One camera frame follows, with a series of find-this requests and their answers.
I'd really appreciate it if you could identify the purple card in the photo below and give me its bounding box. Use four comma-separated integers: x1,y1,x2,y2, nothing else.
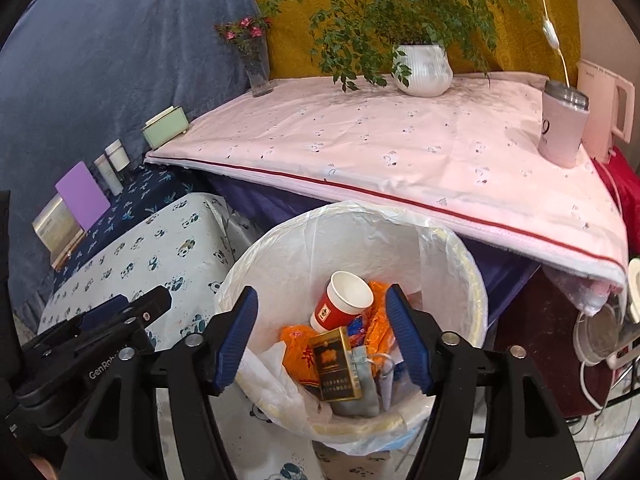
55,161,111,232

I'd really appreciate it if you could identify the red paper cup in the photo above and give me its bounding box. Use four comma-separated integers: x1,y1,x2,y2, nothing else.
310,271,375,333

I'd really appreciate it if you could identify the black and gold cigarette box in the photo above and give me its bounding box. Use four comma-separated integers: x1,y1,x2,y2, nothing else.
306,326,362,402

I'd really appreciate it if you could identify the purple cloth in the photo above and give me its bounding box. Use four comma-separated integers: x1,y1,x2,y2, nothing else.
207,175,541,326

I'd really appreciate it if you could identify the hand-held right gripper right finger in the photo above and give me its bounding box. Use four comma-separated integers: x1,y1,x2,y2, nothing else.
385,282,586,480

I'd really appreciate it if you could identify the orange plastic bag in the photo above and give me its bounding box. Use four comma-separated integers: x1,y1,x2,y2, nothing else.
280,280,401,386

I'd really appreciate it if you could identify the glass vase with pink flowers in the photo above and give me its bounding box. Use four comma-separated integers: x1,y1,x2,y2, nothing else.
214,16,275,98

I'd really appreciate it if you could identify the white cosmetic tube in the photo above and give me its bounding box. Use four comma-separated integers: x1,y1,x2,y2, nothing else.
93,155,123,196

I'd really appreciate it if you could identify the white plastic bag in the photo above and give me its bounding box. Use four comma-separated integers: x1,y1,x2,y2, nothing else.
250,342,333,426

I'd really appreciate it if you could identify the white cosmetic jar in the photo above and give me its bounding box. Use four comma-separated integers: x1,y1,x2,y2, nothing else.
105,139,132,173

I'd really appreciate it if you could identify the pale green tissue box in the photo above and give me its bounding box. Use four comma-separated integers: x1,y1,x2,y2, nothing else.
141,105,191,150

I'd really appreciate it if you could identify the white power cord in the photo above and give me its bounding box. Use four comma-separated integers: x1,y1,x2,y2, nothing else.
580,360,615,413

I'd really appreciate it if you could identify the mustard yellow backdrop cloth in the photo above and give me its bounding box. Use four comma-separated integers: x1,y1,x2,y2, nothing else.
240,0,583,86

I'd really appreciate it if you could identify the trash bin with white liner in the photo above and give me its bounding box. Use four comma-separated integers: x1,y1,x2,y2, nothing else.
215,200,490,458

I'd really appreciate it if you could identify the panda printed tablecloth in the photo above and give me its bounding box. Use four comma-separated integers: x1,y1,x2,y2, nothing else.
37,192,321,480

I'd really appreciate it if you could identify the pink tumbler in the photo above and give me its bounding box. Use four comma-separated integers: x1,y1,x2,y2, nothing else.
537,80,591,168

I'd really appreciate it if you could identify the red cloth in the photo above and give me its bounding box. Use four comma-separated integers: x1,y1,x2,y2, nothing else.
592,147,640,256

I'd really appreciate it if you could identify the clear glass jug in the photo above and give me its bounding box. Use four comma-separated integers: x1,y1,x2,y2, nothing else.
574,305,633,367

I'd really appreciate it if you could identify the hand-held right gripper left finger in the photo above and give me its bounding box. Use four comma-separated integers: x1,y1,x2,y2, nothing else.
60,285,259,480

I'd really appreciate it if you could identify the pink bed sheet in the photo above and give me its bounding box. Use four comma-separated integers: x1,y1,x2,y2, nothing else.
145,72,628,311

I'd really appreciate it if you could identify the green plant in white pot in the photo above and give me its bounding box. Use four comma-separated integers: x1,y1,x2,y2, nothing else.
260,0,536,98

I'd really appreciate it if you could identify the white cord with inline switch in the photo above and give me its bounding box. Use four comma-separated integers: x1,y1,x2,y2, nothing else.
527,0,571,86

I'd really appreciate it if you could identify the blue-grey backdrop cloth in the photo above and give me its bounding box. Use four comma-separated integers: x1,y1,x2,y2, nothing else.
0,0,271,321

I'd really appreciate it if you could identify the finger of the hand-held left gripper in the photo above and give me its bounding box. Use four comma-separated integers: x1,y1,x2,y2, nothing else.
120,285,173,333
75,294,133,331

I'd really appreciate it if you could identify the navy printed cloth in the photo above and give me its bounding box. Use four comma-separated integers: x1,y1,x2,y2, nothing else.
52,165,211,281

